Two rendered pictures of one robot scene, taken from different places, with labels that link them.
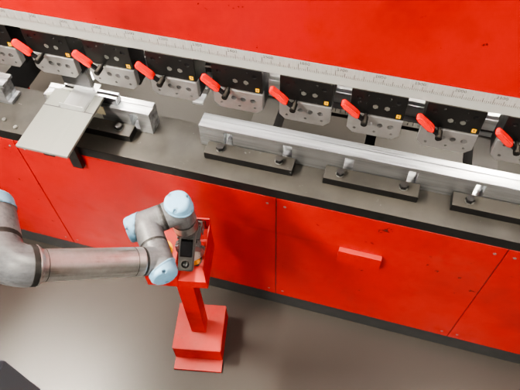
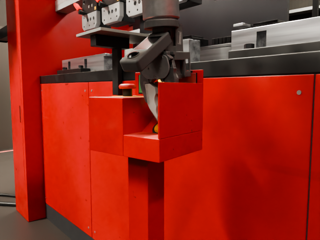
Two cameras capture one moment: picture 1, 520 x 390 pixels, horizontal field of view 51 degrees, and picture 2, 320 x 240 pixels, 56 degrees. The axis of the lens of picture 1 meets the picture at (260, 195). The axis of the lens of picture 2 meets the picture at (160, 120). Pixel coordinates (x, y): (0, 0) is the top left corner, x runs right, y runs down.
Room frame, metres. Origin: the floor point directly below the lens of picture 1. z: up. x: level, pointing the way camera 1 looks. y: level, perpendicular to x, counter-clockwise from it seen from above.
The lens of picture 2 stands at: (0.31, -0.11, 0.80)
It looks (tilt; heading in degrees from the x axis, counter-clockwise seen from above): 6 degrees down; 31
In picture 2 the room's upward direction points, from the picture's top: straight up
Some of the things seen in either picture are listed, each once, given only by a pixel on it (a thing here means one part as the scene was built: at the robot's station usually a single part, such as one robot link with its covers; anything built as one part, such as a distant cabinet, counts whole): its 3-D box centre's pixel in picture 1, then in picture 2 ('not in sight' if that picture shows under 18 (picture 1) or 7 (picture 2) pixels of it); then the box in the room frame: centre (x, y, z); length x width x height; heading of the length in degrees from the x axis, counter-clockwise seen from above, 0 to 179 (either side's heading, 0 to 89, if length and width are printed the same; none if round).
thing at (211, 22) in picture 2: not in sight; (192, 32); (1.92, 0.66, 1.12); 1.13 x 0.02 x 0.44; 72
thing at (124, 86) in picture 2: not in sight; (127, 91); (0.86, 0.32, 0.79); 0.04 x 0.04 x 0.04
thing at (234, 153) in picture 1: (249, 158); (283, 52); (1.13, 0.03, 0.89); 0.30 x 0.05 x 0.03; 72
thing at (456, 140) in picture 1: (451, 118); not in sight; (1.01, -0.53, 1.18); 0.15 x 0.09 x 0.17; 72
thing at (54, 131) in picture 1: (61, 121); (119, 36); (1.23, 0.63, 1.00); 0.26 x 0.18 x 0.01; 162
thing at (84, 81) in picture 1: (76, 77); (149, 27); (1.37, 0.59, 1.05); 0.10 x 0.02 x 0.10; 72
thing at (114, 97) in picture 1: (90, 94); not in sight; (1.36, 0.56, 0.99); 0.20 x 0.03 x 0.03; 72
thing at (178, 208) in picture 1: (179, 210); not in sight; (0.84, 0.23, 1.03); 0.09 x 0.08 x 0.11; 111
